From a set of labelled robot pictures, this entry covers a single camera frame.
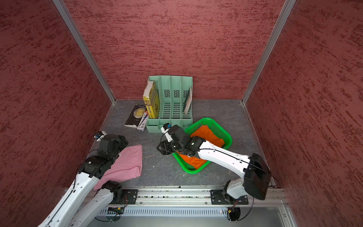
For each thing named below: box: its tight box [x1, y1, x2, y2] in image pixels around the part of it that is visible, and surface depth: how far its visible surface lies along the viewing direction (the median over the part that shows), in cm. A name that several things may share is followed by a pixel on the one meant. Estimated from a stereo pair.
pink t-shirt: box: [94, 144, 144, 189], surface depth 84 cm
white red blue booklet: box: [136, 110, 149, 132], surface depth 102 cm
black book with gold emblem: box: [124, 104, 148, 129], surface depth 109 cm
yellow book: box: [142, 80, 161, 119], surface depth 95 cm
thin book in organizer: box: [181, 86, 193, 114], surface depth 105 cm
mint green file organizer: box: [145, 75, 194, 133], surface depth 108 cm
